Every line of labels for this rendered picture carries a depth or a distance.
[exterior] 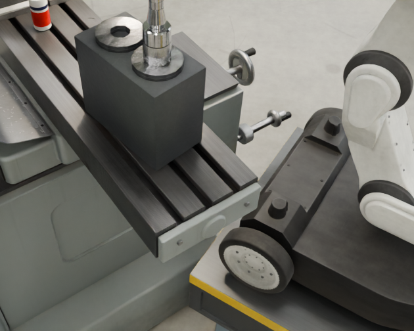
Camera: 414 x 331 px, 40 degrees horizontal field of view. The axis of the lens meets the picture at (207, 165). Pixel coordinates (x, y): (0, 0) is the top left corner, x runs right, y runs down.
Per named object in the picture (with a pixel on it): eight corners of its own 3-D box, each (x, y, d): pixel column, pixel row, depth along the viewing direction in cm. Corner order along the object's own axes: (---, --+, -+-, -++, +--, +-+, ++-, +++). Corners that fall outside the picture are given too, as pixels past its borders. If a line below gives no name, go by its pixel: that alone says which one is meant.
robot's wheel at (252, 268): (288, 291, 154) (301, 251, 139) (280, 305, 151) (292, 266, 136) (224, 256, 160) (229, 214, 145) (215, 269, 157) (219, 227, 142)
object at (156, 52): (145, 47, 99) (144, 20, 95) (172, 50, 99) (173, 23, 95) (141, 64, 96) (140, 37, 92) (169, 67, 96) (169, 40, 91)
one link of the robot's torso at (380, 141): (436, 189, 149) (434, 22, 120) (411, 243, 137) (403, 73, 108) (377, 178, 157) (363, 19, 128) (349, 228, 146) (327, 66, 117)
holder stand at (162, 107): (131, 85, 122) (125, 3, 107) (202, 140, 113) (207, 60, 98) (84, 111, 117) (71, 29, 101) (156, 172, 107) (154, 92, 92)
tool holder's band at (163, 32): (144, 20, 95) (144, 15, 94) (173, 23, 95) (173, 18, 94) (140, 37, 92) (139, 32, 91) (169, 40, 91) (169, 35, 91)
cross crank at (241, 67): (238, 67, 184) (242, 37, 175) (262, 87, 178) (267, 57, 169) (198, 85, 177) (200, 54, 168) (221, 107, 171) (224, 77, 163)
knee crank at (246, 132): (282, 111, 185) (286, 97, 180) (295, 122, 182) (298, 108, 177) (229, 138, 176) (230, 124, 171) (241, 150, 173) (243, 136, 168)
